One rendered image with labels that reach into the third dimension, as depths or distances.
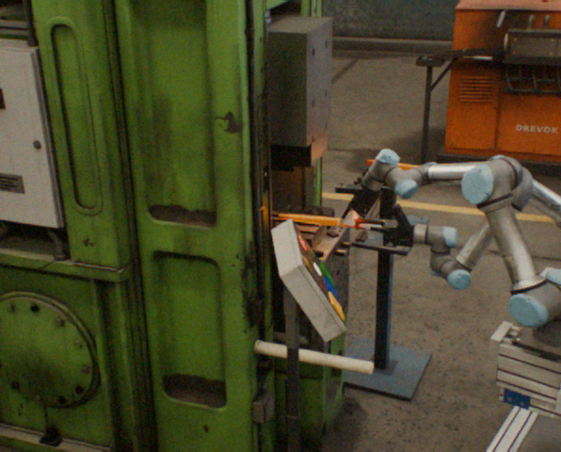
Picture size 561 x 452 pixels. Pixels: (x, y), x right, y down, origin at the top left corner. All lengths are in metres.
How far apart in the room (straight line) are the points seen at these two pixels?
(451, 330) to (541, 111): 2.60
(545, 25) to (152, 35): 4.00
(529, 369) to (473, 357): 1.31
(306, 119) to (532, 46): 3.63
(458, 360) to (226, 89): 2.10
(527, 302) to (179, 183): 1.24
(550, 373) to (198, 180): 1.36
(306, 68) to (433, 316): 2.10
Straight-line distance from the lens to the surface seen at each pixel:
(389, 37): 10.69
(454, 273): 2.90
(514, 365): 2.88
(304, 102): 2.77
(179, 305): 3.06
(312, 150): 2.88
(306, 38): 2.72
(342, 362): 2.91
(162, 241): 2.89
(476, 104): 6.50
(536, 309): 2.58
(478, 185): 2.57
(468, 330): 4.37
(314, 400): 3.36
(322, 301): 2.41
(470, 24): 6.39
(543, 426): 3.45
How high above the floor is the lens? 2.28
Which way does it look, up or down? 25 degrees down
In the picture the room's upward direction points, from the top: 1 degrees counter-clockwise
